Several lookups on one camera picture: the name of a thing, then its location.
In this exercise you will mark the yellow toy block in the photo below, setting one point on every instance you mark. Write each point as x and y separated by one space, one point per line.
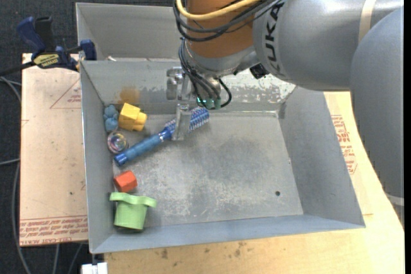
131 117

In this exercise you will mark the green plastic flower-top peg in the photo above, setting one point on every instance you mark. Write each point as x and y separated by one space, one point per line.
131 211

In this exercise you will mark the grey metal bin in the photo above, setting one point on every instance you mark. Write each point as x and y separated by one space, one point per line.
224 170

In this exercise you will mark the orange-red hexagonal block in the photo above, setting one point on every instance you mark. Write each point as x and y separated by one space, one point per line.
125 181

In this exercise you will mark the clear iridescent ball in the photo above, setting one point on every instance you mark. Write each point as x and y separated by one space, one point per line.
117 142

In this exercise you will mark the brown cardboard board red print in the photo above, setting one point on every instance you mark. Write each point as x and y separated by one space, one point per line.
51 154

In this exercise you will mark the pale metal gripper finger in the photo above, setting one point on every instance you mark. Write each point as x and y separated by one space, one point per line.
182 122
175 83

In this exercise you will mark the blue bottle brush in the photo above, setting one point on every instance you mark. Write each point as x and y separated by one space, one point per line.
144 146

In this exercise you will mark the light blue toy figure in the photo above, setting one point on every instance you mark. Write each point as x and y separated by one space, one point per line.
110 118

